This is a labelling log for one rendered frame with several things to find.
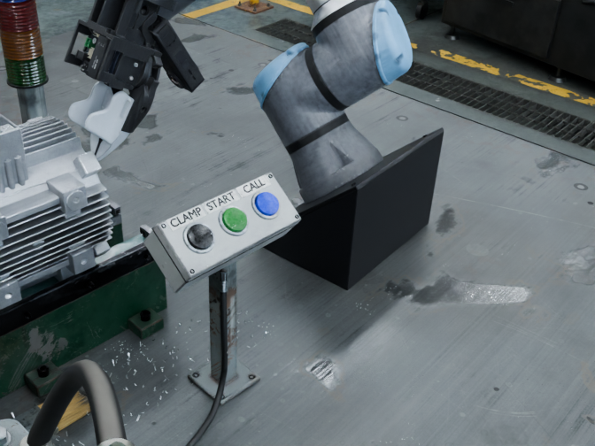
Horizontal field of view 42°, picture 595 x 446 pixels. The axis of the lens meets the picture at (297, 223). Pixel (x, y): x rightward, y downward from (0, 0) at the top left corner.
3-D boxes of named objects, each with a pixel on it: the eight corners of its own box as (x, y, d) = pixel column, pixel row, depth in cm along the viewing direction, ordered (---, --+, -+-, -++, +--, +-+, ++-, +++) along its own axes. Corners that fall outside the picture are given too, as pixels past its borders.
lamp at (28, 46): (15, 64, 118) (11, 35, 116) (-4, 52, 122) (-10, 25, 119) (50, 55, 122) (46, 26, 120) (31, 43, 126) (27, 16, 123)
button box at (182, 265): (174, 295, 86) (191, 278, 82) (141, 242, 87) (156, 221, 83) (284, 235, 97) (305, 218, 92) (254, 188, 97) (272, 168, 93)
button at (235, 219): (227, 241, 88) (233, 234, 86) (212, 219, 88) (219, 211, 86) (246, 230, 89) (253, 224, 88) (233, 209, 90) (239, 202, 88)
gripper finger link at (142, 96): (104, 121, 94) (129, 53, 92) (116, 124, 95) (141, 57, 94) (127, 134, 91) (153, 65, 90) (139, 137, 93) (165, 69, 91)
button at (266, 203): (259, 224, 91) (266, 218, 89) (245, 203, 91) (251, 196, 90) (278, 214, 92) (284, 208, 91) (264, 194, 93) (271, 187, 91)
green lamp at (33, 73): (19, 91, 121) (15, 64, 118) (1, 79, 124) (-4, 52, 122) (54, 81, 125) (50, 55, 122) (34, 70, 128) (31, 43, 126)
